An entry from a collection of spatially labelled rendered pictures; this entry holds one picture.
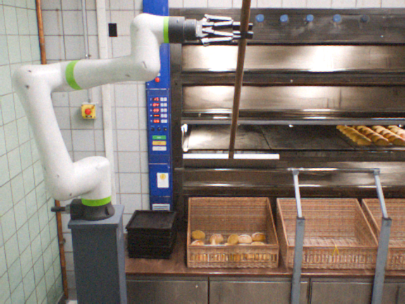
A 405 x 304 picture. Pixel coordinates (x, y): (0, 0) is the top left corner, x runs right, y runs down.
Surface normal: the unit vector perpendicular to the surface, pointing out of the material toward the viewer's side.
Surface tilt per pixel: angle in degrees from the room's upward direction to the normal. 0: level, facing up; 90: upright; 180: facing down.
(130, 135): 90
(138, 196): 90
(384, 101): 70
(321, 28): 90
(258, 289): 90
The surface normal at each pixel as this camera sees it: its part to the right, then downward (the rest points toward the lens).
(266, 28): -0.02, 0.26
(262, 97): -0.02, -0.08
